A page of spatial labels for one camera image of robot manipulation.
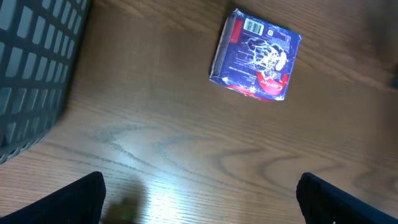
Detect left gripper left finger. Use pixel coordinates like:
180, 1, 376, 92
1, 171, 106, 224

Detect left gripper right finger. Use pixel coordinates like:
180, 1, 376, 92
296, 172, 397, 224

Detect purple square snack packet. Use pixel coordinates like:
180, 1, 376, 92
210, 9, 302, 101

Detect grey plastic mesh basket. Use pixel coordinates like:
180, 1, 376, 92
1, 0, 92, 163

